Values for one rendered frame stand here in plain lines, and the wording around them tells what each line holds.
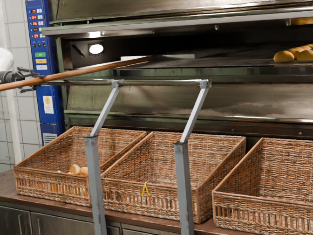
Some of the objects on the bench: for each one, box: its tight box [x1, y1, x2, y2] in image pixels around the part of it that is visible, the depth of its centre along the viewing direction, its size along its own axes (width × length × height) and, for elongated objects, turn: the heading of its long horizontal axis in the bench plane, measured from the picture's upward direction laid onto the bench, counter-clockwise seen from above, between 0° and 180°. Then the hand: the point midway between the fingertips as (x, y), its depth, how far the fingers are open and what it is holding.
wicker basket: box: [13, 126, 147, 207], centre depth 311 cm, size 49×56×28 cm
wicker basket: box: [211, 138, 313, 235], centre depth 240 cm, size 49×56×28 cm
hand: (39, 79), depth 280 cm, fingers closed on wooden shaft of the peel, 3 cm apart
